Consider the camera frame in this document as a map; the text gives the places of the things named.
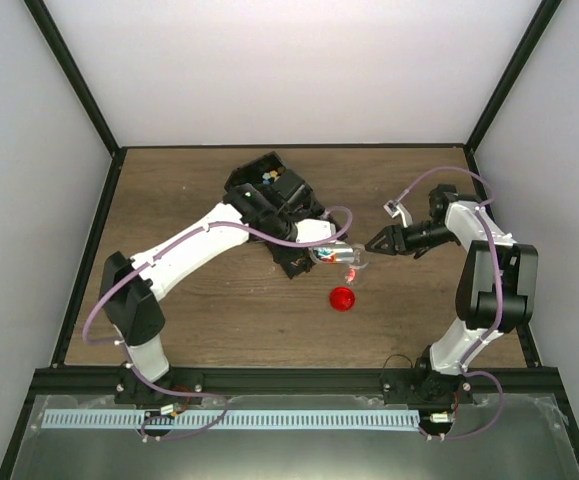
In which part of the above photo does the light blue slotted cable duct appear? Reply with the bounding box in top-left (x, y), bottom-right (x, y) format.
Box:
top-left (41, 409), bottom-right (420, 431)

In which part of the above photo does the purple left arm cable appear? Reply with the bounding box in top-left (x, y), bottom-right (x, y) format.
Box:
top-left (82, 205), bottom-right (355, 444)

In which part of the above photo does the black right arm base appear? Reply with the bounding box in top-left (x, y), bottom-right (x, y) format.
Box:
top-left (378, 346), bottom-right (466, 405)

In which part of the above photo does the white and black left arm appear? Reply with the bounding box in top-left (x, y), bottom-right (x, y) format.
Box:
top-left (93, 170), bottom-right (346, 404)

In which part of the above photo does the black candy tray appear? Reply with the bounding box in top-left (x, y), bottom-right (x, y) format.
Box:
top-left (223, 151), bottom-right (340, 280)

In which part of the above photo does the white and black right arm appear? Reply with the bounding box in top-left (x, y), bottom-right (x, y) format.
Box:
top-left (365, 184), bottom-right (539, 403)

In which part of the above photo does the red jar lid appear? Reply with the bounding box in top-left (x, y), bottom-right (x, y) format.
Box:
top-left (329, 286), bottom-right (356, 312)

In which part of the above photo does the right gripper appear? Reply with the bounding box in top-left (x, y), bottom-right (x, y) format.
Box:
top-left (365, 221), bottom-right (457, 256)

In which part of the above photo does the silver metal scoop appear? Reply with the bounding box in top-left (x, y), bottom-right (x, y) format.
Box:
top-left (308, 241), bottom-right (356, 264)

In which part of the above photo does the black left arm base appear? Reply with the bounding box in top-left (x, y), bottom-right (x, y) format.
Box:
top-left (115, 366), bottom-right (204, 406)

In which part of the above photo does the clear plastic jar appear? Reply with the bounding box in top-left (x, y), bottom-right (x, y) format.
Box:
top-left (343, 243), bottom-right (369, 288)

